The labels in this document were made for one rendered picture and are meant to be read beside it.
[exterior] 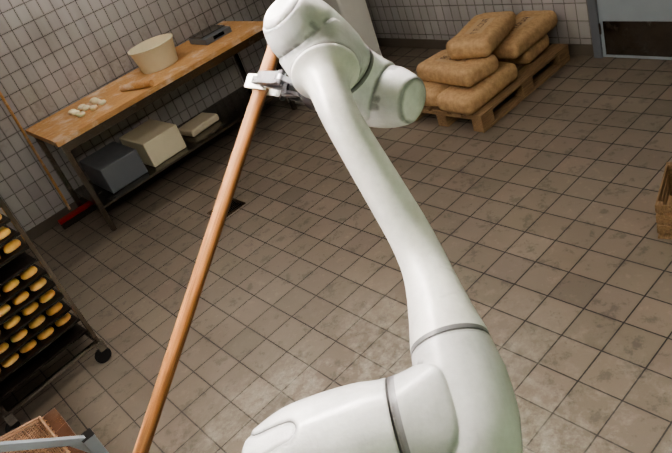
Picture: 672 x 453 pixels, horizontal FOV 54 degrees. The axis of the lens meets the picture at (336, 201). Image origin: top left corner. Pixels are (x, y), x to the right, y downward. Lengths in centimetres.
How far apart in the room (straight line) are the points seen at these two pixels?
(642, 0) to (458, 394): 493
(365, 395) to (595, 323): 267
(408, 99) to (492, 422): 52
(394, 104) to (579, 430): 217
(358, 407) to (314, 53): 48
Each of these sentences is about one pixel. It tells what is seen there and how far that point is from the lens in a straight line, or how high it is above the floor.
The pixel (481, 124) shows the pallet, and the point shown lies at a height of 7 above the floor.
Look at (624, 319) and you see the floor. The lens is 339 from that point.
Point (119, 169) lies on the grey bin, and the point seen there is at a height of 39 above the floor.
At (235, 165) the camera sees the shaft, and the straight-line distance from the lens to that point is 134.
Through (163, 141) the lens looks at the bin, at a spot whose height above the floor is 40.
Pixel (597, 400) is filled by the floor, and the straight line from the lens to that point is 309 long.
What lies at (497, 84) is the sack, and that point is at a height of 25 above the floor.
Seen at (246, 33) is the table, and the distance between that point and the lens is 622.
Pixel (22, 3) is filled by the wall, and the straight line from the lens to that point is 632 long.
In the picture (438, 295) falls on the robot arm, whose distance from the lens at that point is 83.
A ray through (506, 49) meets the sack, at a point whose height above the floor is 39.
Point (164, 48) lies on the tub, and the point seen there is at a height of 106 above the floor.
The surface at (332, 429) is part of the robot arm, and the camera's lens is 76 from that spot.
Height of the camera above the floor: 239
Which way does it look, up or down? 30 degrees down
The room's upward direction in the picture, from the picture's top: 21 degrees counter-clockwise
